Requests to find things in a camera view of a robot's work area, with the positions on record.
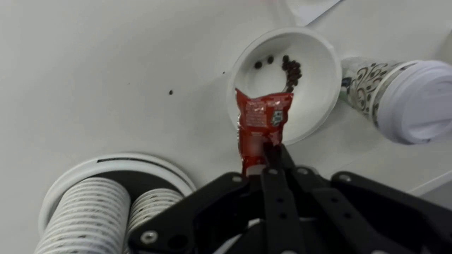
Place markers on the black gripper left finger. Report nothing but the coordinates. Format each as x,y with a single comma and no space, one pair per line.
204,220

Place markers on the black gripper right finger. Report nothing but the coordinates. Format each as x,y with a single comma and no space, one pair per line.
373,217

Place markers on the red sachet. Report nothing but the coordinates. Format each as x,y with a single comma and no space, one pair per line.
260,124

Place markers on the short paper cup stack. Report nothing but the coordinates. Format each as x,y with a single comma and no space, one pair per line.
152,203

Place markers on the tall paper cup stack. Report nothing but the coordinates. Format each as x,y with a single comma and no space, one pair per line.
90,219

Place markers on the white bowl with coffee beans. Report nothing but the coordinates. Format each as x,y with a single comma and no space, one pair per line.
289,59

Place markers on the patterned paper cup with lid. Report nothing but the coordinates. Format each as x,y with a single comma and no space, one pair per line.
409,102

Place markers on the white napkin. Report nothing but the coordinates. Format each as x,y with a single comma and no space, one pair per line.
306,11

